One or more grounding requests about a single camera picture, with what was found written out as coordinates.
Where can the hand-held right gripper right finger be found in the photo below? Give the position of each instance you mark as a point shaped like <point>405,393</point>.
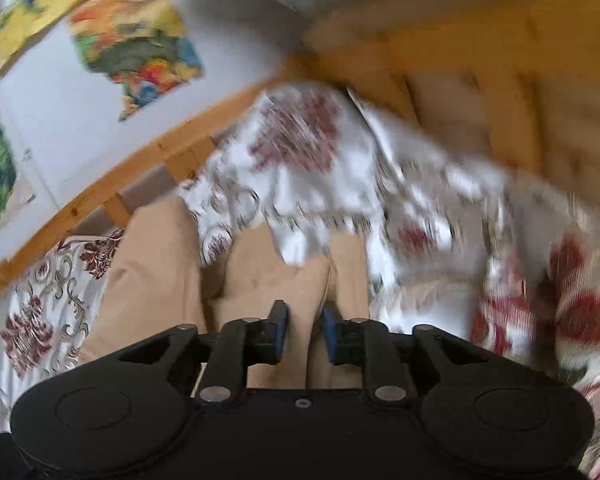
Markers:
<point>329,335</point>

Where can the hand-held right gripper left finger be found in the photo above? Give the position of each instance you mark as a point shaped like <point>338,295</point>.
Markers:
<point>280,335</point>

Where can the beige garment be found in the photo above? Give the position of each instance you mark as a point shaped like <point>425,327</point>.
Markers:
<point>260,270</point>

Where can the white floral bedspread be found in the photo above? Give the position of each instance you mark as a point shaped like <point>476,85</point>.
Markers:
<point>305,160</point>

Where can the colourful wall poster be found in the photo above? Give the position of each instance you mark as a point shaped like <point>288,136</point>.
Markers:
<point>135,45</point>

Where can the wooden bed frame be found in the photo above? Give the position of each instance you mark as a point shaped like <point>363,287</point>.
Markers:
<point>460,35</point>

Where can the yellow and blue wall poster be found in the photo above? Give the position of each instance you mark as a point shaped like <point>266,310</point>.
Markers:
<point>35,5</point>

